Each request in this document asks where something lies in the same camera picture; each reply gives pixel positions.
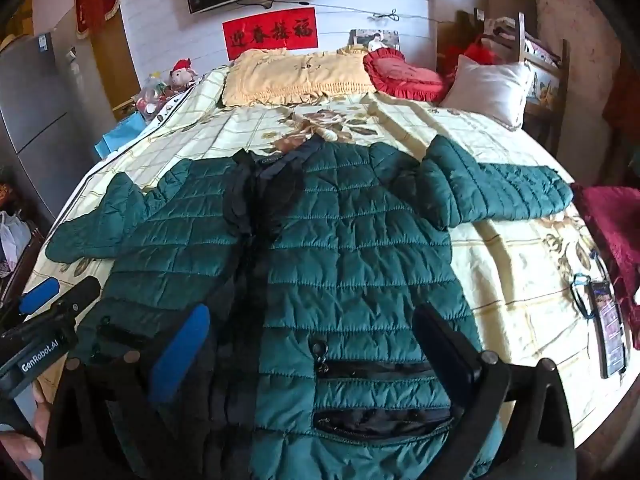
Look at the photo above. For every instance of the bag of toys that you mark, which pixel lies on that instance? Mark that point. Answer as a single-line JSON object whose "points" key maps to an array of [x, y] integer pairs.
{"points": [[151, 97]]}

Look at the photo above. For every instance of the white pillow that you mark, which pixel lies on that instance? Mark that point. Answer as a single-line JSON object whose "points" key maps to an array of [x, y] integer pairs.
{"points": [[492, 90]]}

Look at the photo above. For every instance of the wooden chair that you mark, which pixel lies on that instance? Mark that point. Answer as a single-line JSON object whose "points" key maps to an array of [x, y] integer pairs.
{"points": [[547, 80]]}

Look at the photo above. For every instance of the red wall banner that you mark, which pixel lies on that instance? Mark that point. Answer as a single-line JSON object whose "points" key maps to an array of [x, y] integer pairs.
{"points": [[270, 32]]}

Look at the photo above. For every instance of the wooden door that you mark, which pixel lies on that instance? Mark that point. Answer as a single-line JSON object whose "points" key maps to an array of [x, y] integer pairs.
{"points": [[117, 60]]}

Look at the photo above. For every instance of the red heart-shaped pillow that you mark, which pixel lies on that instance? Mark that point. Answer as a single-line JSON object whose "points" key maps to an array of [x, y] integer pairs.
{"points": [[405, 77]]}

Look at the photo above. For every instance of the plush doll with red hat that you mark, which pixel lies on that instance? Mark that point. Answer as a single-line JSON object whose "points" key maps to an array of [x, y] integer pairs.
{"points": [[181, 76]]}

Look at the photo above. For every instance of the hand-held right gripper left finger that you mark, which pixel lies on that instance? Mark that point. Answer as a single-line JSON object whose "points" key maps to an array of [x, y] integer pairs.
{"points": [[182, 345]]}

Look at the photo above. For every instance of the framed photo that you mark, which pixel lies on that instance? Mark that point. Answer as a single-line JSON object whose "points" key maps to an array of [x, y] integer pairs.
{"points": [[375, 40]]}

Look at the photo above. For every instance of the grey refrigerator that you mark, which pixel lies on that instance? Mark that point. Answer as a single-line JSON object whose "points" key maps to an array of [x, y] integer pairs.
{"points": [[45, 110]]}

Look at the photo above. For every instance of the green quilted jacket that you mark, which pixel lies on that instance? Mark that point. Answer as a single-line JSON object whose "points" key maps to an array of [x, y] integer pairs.
{"points": [[350, 240]]}

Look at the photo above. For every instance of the white plastic bag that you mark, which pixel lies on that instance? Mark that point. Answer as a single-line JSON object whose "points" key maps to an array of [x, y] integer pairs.
{"points": [[12, 242]]}

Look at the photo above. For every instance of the floral cream bed sheet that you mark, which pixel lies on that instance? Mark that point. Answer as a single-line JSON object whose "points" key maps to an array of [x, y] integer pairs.
{"points": [[500, 280]]}

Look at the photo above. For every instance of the red cloth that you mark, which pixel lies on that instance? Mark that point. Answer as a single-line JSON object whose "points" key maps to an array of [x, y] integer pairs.
{"points": [[477, 52]]}

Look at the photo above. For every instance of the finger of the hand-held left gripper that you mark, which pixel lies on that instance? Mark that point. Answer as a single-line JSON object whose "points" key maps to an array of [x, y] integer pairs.
{"points": [[41, 295], [80, 291]]}

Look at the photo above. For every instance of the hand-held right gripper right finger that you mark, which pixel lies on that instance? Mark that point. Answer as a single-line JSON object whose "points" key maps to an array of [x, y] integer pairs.
{"points": [[447, 345]]}

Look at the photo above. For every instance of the blue folded cloth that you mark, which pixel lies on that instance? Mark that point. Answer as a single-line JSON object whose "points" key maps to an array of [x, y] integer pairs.
{"points": [[120, 135]]}

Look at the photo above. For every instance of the orange fuzzy blanket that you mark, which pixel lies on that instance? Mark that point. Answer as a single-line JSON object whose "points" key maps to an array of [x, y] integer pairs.
{"points": [[300, 75]]}

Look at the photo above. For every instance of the person's left hand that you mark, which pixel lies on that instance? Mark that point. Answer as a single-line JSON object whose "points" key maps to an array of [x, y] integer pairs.
{"points": [[22, 447]]}

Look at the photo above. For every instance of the maroon blanket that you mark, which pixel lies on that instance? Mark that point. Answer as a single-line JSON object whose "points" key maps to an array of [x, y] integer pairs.
{"points": [[612, 230]]}

